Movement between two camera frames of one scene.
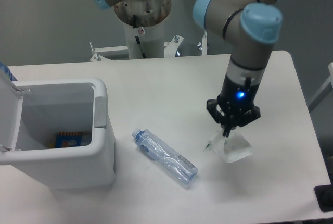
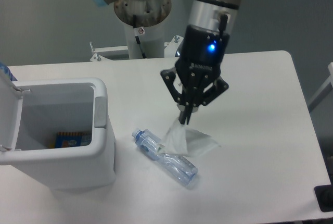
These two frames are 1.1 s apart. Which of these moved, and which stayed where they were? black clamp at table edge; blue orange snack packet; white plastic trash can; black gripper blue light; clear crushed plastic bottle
Moved: black gripper blue light
Stayed: blue orange snack packet; clear crushed plastic bottle; white plastic trash can; black clamp at table edge
